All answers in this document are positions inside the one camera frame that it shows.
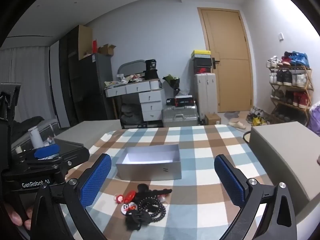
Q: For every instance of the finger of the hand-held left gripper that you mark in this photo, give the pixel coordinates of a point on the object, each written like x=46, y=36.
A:
x=72, y=152
x=47, y=152

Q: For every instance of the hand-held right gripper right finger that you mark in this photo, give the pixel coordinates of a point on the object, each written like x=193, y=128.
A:
x=228, y=180

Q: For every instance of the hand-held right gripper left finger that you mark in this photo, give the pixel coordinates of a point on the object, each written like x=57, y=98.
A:
x=96, y=180

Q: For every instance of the grey cardboard box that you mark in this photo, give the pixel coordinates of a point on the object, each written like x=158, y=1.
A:
x=150, y=171

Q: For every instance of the black long hair clip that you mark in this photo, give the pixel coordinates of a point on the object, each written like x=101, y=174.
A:
x=160, y=192

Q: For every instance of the person's left hand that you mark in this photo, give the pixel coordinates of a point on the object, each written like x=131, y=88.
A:
x=15, y=217

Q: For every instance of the white tumbler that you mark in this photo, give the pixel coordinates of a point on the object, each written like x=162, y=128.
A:
x=35, y=137

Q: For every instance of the grey padded bed panel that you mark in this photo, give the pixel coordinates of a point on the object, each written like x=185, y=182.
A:
x=282, y=155
x=95, y=130

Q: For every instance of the white and red round badge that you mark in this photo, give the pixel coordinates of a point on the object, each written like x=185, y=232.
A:
x=127, y=208

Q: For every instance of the checkered blanket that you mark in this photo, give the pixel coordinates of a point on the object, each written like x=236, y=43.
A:
x=195, y=135

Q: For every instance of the black hair claw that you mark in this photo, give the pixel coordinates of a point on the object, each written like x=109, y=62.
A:
x=135, y=221

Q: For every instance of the brown cardboard box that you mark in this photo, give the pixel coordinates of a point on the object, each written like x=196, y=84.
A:
x=212, y=119

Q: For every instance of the dark grey fridge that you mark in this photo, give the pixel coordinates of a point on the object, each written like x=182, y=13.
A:
x=97, y=92

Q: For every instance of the grey floor cloth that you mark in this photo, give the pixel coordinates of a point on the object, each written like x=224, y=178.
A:
x=231, y=114

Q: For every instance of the pile of mixed shoes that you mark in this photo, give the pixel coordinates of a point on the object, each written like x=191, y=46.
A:
x=256, y=118

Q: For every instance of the clear pink hair clip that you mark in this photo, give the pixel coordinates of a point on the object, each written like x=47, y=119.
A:
x=163, y=200

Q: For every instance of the grey cloth bundle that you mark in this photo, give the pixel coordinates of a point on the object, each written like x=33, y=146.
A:
x=130, y=115

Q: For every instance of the dark wardrobe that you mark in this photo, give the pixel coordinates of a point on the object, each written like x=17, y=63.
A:
x=72, y=80

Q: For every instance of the white curtain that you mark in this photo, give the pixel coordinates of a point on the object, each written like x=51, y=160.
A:
x=25, y=80

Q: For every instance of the silver suitcase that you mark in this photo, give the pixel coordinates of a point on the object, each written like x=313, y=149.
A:
x=180, y=116

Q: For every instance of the white upright suitcase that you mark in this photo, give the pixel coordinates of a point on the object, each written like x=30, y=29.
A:
x=206, y=95

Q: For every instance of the desk clutter pile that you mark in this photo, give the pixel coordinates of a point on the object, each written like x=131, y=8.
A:
x=125, y=80

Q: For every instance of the black and red box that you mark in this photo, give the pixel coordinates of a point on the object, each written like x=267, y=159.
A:
x=184, y=101

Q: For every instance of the white desk with drawers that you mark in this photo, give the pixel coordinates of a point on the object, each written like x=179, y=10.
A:
x=150, y=97

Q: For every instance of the small black box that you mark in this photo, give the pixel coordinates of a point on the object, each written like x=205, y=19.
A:
x=170, y=101

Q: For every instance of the clear plastic bag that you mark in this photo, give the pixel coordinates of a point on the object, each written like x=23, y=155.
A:
x=185, y=91

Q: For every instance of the purple bag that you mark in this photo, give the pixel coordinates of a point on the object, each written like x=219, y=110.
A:
x=315, y=120

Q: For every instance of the red carton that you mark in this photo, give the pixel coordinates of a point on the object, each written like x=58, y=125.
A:
x=94, y=47

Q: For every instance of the open cardboard box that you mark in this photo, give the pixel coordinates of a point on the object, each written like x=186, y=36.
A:
x=107, y=50

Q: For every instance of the large cardboard sheet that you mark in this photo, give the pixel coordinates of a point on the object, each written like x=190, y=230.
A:
x=85, y=42

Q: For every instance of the black bag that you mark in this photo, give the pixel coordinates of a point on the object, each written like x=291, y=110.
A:
x=152, y=75

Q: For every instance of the black wrapped flower bouquet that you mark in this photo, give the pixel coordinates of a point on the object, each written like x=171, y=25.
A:
x=172, y=82

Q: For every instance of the black shoe box red logo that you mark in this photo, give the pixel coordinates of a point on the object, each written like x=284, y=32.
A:
x=203, y=70

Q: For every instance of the shoe rack with shoes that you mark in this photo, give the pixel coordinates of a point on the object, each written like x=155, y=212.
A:
x=287, y=77

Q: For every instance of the plain black shoe box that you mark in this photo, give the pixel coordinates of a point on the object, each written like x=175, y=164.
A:
x=202, y=62

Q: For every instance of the wooden shoe rack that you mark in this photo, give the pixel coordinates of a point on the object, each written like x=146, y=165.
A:
x=308, y=85

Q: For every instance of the yellow lid shoe box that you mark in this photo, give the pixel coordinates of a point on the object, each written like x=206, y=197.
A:
x=201, y=54

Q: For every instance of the wooden door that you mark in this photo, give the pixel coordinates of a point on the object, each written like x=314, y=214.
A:
x=225, y=42

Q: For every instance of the white light switch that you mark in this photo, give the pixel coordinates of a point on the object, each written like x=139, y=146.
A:
x=281, y=36

